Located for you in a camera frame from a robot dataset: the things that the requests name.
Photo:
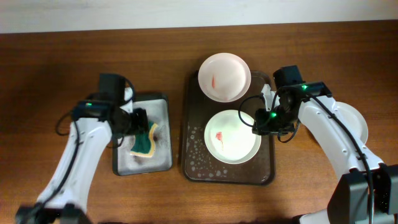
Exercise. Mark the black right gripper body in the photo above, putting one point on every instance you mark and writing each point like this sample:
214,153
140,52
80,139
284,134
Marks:
274,122

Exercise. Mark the dark brown plastic tray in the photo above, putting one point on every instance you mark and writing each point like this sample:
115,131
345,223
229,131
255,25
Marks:
198,164

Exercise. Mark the cream plate with red stain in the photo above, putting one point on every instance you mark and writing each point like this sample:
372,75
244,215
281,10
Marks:
229,140

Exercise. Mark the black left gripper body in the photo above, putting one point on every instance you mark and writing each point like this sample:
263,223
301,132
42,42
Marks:
137,121

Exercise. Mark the green and yellow sponge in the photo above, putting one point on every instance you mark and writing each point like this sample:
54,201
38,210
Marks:
144,144

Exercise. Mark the small black soapy tray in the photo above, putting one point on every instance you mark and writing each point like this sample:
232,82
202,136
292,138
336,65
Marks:
157,109

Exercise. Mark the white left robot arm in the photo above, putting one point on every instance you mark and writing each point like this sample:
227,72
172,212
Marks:
94,124

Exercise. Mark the grey-white plate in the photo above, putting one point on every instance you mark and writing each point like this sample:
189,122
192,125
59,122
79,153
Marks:
354,119

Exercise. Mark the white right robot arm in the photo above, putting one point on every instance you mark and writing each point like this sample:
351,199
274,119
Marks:
367,187

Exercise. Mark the pinkish plate with red smear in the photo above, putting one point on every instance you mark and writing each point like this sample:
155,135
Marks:
224,77

